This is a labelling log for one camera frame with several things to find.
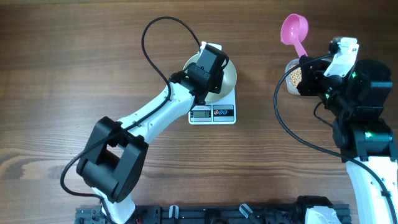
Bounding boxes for pink plastic scoop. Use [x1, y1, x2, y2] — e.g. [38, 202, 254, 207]
[280, 14, 309, 57]

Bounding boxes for white digital kitchen scale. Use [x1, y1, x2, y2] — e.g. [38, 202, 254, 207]
[188, 89, 236, 125]

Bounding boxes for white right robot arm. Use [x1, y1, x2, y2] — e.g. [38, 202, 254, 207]
[298, 55, 397, 223]

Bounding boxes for soybeans in container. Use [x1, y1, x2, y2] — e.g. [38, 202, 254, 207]
[289, 67, 302, 88]

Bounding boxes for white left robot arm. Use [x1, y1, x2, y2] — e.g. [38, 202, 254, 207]
[76, 42, 234, 223]

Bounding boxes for clear plastic container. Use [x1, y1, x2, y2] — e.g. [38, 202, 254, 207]
[285, 58, 302, 95]

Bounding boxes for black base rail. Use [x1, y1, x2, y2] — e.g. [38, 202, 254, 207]
[74, 195, 352, 224]

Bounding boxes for white bowl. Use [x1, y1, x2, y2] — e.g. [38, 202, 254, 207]
[175, 50, 237, 106]

